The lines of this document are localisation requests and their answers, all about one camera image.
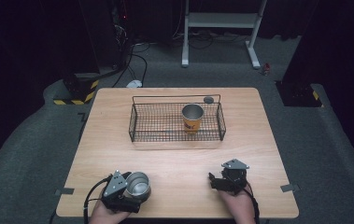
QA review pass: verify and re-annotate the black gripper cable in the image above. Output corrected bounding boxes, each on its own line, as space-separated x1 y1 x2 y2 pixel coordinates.
83 175 114 224
245 182 261 224

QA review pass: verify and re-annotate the silver metal cup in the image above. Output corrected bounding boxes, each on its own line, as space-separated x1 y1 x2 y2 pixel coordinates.
123 171 152 203

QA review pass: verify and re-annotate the dark equipment rack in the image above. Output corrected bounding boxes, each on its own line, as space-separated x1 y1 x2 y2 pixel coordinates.
78 0 135 71

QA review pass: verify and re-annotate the black yellow striped base block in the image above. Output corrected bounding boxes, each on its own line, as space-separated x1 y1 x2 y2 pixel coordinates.
52 73 100 106
276 80 325 108

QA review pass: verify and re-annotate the yellow cup with silver inside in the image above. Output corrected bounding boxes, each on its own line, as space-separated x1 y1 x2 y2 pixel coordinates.
181 103 205 134

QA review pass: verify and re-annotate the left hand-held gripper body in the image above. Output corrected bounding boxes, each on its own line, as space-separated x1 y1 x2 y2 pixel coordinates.
101 169 135 214

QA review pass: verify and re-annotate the grey tape strip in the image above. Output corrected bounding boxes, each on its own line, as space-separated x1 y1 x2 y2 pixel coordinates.
279 183 302 193
54 187 76 196

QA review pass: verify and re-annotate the black floor cable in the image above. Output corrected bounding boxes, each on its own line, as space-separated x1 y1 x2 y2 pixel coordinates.
111 41 151 89

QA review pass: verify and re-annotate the white metal stand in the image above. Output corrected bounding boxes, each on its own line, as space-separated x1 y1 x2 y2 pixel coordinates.
181 0 268 70

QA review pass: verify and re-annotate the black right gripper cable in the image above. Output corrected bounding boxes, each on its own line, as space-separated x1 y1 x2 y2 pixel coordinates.
245 182 261 224

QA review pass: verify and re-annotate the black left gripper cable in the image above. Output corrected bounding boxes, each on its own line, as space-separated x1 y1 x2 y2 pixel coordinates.
83 175 114 224

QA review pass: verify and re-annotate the black wire basket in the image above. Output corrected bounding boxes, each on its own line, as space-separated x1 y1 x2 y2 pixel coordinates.
128 93 227 144

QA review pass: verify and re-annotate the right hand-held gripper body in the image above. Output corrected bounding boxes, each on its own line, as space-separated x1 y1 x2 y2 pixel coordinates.
220 158 250 196

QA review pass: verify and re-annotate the person's left hand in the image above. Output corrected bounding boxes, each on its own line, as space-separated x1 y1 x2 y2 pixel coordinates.
88 189 130 224

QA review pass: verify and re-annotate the white power adapter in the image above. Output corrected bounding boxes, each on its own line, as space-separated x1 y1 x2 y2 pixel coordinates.
126 79 144 89

